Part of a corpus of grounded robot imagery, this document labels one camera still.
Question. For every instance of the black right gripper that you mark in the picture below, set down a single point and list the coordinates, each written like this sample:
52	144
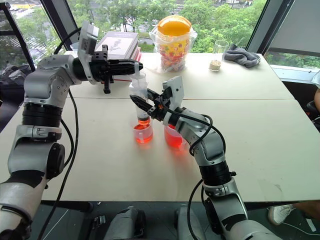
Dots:
158	112

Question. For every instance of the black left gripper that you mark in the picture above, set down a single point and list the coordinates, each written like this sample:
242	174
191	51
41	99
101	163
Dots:
100	67

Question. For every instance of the tall cylinder with red liquid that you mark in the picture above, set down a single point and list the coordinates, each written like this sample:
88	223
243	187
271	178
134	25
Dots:
142	83

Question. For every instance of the person's forearm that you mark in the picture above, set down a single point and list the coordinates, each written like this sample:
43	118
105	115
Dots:
317	110

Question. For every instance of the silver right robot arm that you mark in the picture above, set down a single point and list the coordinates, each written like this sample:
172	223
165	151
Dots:
210	147

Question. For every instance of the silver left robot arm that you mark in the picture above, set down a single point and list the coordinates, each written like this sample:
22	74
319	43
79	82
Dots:
37	82

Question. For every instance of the clear cup with red liquid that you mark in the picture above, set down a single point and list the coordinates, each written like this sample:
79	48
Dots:
143	136
172	140

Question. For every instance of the stack of books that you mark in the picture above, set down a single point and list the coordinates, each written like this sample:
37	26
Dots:
120	43

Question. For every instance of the bagged candy jar orange lid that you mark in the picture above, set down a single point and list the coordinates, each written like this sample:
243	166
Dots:
173	42

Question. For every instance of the small jar of white grains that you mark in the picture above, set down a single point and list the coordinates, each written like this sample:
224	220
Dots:
215	65

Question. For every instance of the empty clear drinking glass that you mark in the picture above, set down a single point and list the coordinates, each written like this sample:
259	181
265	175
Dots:
221	47

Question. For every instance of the grey crumpled cloth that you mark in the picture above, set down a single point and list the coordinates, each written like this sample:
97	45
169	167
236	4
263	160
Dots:
241	57

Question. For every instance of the black and grey bag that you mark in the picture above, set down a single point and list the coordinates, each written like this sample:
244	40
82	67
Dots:
13	72

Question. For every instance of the dark grey rounded shape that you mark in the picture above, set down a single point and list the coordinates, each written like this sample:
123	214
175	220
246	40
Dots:
188	223
125	225

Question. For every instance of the black table support bar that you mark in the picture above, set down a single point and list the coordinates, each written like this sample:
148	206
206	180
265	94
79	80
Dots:
72	206

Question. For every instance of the white sneaker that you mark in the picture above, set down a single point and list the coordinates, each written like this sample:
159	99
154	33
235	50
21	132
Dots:
280	213

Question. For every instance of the person's bare leg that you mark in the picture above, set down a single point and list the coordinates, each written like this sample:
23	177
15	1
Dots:
308	208

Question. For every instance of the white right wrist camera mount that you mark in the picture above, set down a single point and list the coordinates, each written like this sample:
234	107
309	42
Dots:
176	90

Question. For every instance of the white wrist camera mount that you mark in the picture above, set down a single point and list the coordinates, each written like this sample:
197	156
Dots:
176	90
86	42

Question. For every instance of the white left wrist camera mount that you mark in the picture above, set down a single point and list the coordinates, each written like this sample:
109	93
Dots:
86	42

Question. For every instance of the black metal stand frame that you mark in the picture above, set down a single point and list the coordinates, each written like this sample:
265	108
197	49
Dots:
17	37

